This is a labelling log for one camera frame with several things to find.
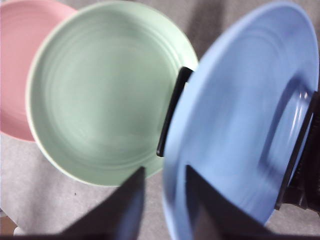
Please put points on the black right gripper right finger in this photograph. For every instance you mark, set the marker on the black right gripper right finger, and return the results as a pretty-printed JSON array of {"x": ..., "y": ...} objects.
[{"x": 212, "y": 212}]

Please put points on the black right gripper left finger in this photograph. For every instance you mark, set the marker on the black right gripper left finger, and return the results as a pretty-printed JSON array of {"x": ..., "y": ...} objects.
[{"x": 125, "y": 207}]

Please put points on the blue round plate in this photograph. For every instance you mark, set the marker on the blue round plate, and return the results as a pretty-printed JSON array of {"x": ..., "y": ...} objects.
[{"x": 232, "y": 112}]

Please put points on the green round plate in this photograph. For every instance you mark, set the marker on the green round plate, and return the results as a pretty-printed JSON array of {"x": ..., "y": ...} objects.
[{"x": 105, "y": 100}]

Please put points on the pink round plate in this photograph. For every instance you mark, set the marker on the pink round plate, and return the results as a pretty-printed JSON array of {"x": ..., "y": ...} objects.
[{"x": 17, "y": 75}]

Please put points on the black plastic plate rack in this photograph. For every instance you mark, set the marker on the black plastic plate rack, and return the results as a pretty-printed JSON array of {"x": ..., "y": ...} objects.
[{"x": 172, "y": 112}]

